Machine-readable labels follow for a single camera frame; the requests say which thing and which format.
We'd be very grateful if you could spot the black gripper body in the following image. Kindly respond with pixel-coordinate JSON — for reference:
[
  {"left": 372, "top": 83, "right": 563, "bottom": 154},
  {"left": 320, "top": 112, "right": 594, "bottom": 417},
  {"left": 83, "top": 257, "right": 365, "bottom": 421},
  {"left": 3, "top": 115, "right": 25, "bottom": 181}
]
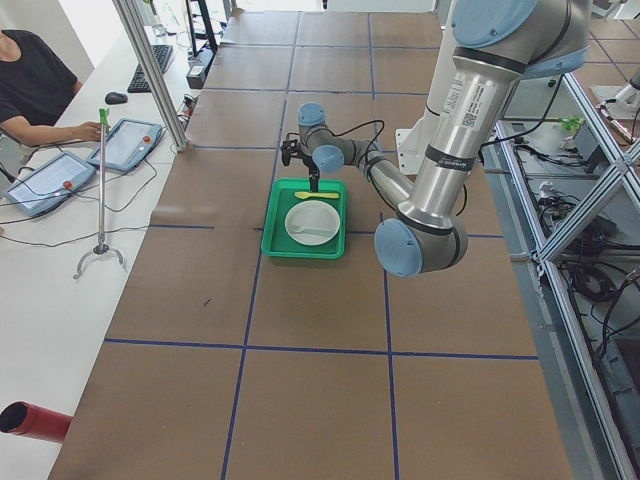
[{"left": 302, "top": 154, "right": 320, "bottom": 181}]

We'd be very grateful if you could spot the yellow plastic spoon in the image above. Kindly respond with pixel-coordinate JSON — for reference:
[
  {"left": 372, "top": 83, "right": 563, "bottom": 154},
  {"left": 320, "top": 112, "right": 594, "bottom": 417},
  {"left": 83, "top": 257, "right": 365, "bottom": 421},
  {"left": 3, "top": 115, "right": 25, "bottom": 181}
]
[{"left": 294, "top": 191, "right": 340, "bottom": 200}]

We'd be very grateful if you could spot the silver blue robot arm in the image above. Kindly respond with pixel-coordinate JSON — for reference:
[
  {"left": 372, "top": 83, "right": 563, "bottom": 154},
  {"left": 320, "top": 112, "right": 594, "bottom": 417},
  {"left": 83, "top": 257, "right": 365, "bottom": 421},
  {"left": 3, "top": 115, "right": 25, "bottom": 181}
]
[{"left": 297, "top": 1, "right": 592, "bottom": 277}]

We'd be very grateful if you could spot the person's hand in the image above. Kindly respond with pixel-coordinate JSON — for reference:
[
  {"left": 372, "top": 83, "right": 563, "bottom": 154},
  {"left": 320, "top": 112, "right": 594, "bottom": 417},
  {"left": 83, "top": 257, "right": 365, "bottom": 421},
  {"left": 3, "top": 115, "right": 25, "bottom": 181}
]
[{"left": 71, "top": 121, "right": 102, "bottom": 142}]

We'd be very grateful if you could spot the white round plate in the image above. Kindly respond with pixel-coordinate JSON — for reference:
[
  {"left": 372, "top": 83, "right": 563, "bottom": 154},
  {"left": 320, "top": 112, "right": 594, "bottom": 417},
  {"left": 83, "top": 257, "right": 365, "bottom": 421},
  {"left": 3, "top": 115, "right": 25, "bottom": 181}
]
[{"left": 284, "top": 200, "right": 341, "bottom": 246}]

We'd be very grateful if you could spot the pale grey plastic fork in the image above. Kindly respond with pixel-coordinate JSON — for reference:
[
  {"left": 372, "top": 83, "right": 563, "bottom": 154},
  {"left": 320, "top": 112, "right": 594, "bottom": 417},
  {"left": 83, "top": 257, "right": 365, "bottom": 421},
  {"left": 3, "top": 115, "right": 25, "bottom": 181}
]
[{"left": 289, "top": 225, "right": 336, "bottom": 237}]

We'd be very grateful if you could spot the green plastic tray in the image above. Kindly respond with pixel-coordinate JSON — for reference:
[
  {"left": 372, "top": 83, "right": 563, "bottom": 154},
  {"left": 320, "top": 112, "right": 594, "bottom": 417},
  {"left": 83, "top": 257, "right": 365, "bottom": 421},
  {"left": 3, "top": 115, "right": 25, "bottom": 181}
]
[{"left": 261, "top": 178, "right": 347, "bottom": 260}]

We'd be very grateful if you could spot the black orange power strip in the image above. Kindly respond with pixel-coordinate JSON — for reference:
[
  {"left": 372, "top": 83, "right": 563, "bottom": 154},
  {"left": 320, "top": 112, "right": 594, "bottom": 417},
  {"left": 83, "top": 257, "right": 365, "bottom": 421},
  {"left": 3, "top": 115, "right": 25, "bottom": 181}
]
[{"left": 181, "top": 95, "right": 197, "bottom": 117}]

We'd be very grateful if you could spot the black computer box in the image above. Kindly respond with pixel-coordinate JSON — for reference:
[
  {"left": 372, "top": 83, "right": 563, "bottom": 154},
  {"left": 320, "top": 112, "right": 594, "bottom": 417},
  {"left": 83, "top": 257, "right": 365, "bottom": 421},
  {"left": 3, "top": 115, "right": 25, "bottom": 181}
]
[{"left": 186, "top": 48, "right": 215, "bottom": 90}]

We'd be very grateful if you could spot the far blue teach pendant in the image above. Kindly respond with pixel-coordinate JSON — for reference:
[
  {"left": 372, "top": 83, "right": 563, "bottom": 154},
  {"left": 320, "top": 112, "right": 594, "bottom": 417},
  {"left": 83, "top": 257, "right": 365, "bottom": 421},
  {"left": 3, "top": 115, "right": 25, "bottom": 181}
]
[{"left": 104, "top": 118, "right": 162, "bottom": 172}]

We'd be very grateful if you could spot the blue teach pendant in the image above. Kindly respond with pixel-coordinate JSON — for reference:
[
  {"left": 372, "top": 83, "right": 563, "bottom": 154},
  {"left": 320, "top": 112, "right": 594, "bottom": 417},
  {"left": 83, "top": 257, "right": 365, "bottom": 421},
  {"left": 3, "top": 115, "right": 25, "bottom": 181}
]
[
  {"left": 104, "top": 118, "right": 162, "bottom": 172},
  {"left": 3, "top": 152, "right": 96, "bottom": 217}
]

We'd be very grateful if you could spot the black keyboard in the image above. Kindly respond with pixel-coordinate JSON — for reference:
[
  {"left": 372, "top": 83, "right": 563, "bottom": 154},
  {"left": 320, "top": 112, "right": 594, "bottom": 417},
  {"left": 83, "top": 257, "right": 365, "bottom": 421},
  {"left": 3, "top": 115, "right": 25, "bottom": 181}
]
[{"left": 126, "top": 44, "right": 175, "bottom": 94}]

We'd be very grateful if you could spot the black computer mouse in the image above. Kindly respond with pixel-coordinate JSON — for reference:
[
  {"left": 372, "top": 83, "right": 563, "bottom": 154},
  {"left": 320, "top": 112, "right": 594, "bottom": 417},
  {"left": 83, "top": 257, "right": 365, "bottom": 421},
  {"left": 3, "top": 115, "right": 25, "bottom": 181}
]
[{"left": 104, "top": 91, "right": 128, "bottom": 105}]

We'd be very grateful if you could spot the metal reacher grabber tool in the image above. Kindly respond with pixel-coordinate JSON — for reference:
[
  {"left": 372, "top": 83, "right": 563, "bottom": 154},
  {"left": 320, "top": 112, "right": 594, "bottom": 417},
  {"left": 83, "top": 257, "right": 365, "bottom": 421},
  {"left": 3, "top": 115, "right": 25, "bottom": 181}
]
[{"left": 73, "top": 107, "right": 126, "bottom": 280}]

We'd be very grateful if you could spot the near blue teach pendant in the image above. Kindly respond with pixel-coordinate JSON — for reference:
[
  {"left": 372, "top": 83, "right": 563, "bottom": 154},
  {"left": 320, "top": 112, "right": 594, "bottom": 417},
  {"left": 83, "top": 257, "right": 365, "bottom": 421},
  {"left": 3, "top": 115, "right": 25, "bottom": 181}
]
[{"left": 3, "top": 152, "right": 96, "bottom": 217}]

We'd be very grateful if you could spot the person in black shirt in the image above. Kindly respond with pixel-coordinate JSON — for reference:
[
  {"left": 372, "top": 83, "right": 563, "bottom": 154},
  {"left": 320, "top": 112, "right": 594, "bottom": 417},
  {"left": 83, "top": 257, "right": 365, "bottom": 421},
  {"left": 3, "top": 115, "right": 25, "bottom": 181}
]
[{"left": 1, "top": 30, "right": 82, "bottom": 147}]

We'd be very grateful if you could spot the red cylinder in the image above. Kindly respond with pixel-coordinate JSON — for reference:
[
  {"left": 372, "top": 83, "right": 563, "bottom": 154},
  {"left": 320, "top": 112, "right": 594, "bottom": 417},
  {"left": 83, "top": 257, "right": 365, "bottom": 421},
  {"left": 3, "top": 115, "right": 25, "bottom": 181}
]
[{"left": 1, "top": 401, "right": 73, "bottom": 444}]

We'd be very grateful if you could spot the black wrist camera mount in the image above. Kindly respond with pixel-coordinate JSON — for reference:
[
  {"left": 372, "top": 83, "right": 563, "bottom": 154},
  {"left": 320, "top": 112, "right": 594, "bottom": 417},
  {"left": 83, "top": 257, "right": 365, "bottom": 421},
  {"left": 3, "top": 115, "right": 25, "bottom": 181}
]
[{"left": 280, "top": 132, "right": 301, "bottom": 167}]

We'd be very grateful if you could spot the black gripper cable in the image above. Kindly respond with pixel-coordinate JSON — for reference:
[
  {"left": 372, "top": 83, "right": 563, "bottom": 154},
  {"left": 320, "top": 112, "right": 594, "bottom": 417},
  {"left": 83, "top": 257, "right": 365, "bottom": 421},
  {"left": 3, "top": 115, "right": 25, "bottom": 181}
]
[{"left": 331, "top": 119, "right": 387, "bottom": 166}]

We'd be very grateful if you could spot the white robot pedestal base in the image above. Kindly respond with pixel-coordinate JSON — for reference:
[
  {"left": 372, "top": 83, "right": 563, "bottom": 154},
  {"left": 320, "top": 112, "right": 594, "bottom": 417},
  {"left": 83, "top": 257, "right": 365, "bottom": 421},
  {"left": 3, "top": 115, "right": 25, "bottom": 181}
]
[{"left": 395, "top": 0, "right": 457, "bottom": 175}]

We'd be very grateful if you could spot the aluminium frame post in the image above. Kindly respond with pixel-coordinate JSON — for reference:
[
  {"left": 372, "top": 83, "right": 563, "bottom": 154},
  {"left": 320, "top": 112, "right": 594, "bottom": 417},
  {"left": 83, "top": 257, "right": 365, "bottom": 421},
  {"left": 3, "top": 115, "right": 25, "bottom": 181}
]
[{"left": 112, "top": 0, "right": 188, "bottom": 152}]

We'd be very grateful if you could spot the aluminium side frame rail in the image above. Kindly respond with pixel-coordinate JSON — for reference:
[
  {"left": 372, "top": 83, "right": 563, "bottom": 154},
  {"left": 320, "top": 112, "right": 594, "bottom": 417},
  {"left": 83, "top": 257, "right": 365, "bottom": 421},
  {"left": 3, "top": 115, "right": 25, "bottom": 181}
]
[{"left": 494, "top": 69, "right": 640, "bottom": 480}]

